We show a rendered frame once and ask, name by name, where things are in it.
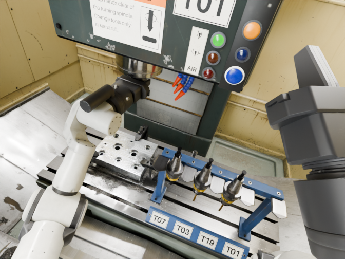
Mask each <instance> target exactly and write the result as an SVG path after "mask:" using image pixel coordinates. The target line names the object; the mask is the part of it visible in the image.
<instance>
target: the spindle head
mask: <svg viewBox="0 0 345 259"><path fill-rule="evenodd" d="M284 1H285V0H281V1H280V3H279V5H278V7H277V10H276V12H275V14H274V17H273V19H272V21H271V23H270V26H269V28H268V30H267V32H266V35H265V37H264V39H263V42H262V44H261V46H260V48H259V51H258V53H257V55H256V58H255V60H254V62H253V64H252V67H251V69H250V71H249V73H248V76H247V78H246V80H245V83H244V85H243V87H244V86H245V85H246V84H247V83H248V81H249V79H250V77H251V74H252V72H253V70H254V68H255V65H256V63H257V61H258V59H259V57H260V54H261V52H262V50H263V48H264V45H265V43H266V40H267V38H268V37H269V34H270V32H271V29H272V27H273V25H274V23H275V21H276V18H277V16H278V14H279V12H280V9H281V7H282V5H283V3H284ZM48 2H49V6H50V11H51V15H52V19H53V23H54V27H55V31H56V34H57V36H58V37H60V38H63V39H67V40H70V41H73V42H77V43H80V44H83V45H87V46H90V47H94V48H97V49H100V50H104V51H107V52H111V53H114V54H117V55H120V56H123V57H127V58H130V59H134V60H137V61H140V62H144V63H147V64H150V65H154V66H157V67H161V68H164V69H167V70H171V71H174V72H178V73H181V74H184V75H187V76H190V77H194V78H197V79H200V80H204V81H207V82H211V83H214V84H218V85H219V83H220V80H221V77H222V74H223V71H224V68H225V65H226V61H227V59H228V56H229V53H230V50H231V47H232V44H233V41H234V38H235V36H236V33H237V30H238V27H239V24H240V21H241V18H242V15H243V12H244V9H245V6H246V3H247V0H236V2H235V6H234V9H233V12H232V16H231V19H230V22H229V25H228V28H226V27H222V26H218V25H214V24H210V23H206V22H202V21H198V20H194V19H191V18H187V17H183V16H179V15H175V14H173V12H174V4H175V0H166V8H165V18H164V27H163V37H162V47H161V54H160V53H156V52H153V51H149V50H146V49H142V48H139V47H135V46H131V45H128V44H124V43H121V42H117V41H114V40H110V39H107V38H103V37H101V36H97V35H94V33H93V24H92V15H91V6H90V0H48ZM193 26H194V27H198V28H202V29H206V30H209V33H208V37H207V41H206V45H205V50H204V54H203V58H202V61H201V65H200V69H199V73H198V76H196V75H192V74H190V73H186V72H184V68H185V63H186V58H187V53H188V48H189V43H190V37H191V32H192V28H193ZM215 32H223V33H224V34H225V36H226V43H225V45H224V46H223V47H221V48H215V47H213V46H212V44H211V42H210V40H211V37H212V35H213V34H214V33H215ZM212 50H215V51H217V52H219V53H220V56H221V59H220V62H219V63H218V64H217V65H210V64H208V63H207V61H206V55H207V54H208V52H210V51H212ZM206 67H211V68H213V69H214V70H215V72H216V75H215V77H214V78H213V79H212V80H205V79H204V78H203V77H202V71H203V69H204V68H206ZM241 91H243V88H242V90H241Z"/></svg>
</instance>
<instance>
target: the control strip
mask: <svg viewBox="0 0 345 259"><path fill-rule="evenodd" d="M280 1H281V0H247V3H246V6H245V9H244V12H243V15H242V18H241V21H240V24H239V27H238V30H237V33H236V36H235V38H234V41H233V44H232V47H231V50H230V53H229V56H228V59H227V61H226V65H225V68H224V71H223V74H222V77H221V80H220V83H219V85H218V87H221V88H224V89H227V90H231V91H234V92H237V93H240V92H241V90H242V88H243V85H244V83H245V80H246V78H247V76H248V73H249V71H250V69H251V67H252V64H253V62H254V60H255V58H256V55H257V53H258V51H259V48H260V46H261V44H262V42H263V39H264V37H265V35H266V32H267V30H268V28H269V26H270V23H271V21H272V19H273V17H274V14H275V12H276V10H277V7H278V5H279V3H280ZM251 22H256V23H258V24H259V26H260V33H259V35H258V36H257V37H256V38H254V39H247V38H246V37H245V36H244V29H245V27H246V25H247V24H249V23H251ZM217 34H220V35H222V36H223V38H224V42H223V44H222V45H221V46H215V45H214V44H213V37H214V36H215V35H217ZM210 42H211V44H212V46H213V47H215V48H221V47H223V46H224V45H225V43H226V36H225V34H224V33H223V32H215V33H214V34H213V35H212V37H211V40H210ZM241 49H245V50H247V51H248V57H247V59H246V60H244V61H240V60H238V59H237V52H238V51H239V50H241ZM211 53H216V54H217V55H218V61H217V62H216V63H214V64H212V63H210V62H209V61H208V56H209V54H211ZM220 59H221V56H220V53H219V52H217V51H215V50H212V51H210V52H208V54H207V55H206V61H207V63H208V64H210V65H217V64H218V63H219V62H220ZM232 68H237V69H239V70H241V71H242V74H243V77H242V80H241V81H240V82H239V83H237V84H231V83H229V82H228V81H227V79H226V74H227V72H228V71H229V70H230V69H232ZM207 69H210V70H212V71H213V73H214V75H213V77H212V78H211V79H207V78H205V77H204V71H205V70H207ZM215 75H216V72H215V70H214V69H213V68H211V67H206V68H204V69H203V71H202V77H203V78H204V79H205V80H212V79H213V78H214V77H215Z"/></svg>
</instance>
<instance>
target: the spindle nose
mask: <svg viewBox="0 0 345 259"><path fill-rule="evenodd" d="M115 56H116V64H117V69H118V70H119V71H120V72H121V73H123V74H125V75H127V76H129V77H133V78H139V79H148V78H153V77H156V76H158V75H160V74H161V73H162V71H163V68H161V67H157V66H154V65H150V64H147V63H144V62H140V61H137V60H134V59H130V58H127V57H123V56H121V55H117V54H115Z"/></svg>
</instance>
